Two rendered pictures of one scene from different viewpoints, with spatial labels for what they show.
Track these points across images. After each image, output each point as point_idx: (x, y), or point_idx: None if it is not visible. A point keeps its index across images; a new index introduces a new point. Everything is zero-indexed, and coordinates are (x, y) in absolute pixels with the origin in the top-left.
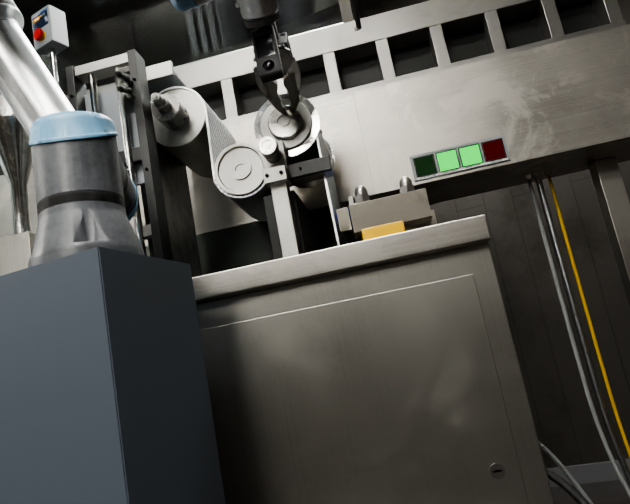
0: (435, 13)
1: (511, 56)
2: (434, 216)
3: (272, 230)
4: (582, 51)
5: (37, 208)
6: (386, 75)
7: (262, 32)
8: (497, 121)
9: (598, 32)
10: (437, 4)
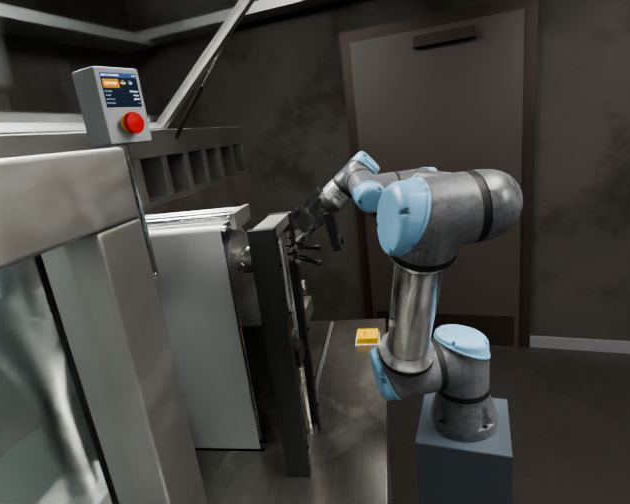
0: (203, 140)
1: (228, 182)
2: None
3: None
4: (242, 184)
5: (484, 396)
6: (191, 184)
7: (332, 214)
8: (228, 225)
9: (244, 174)
10: (203, 133)
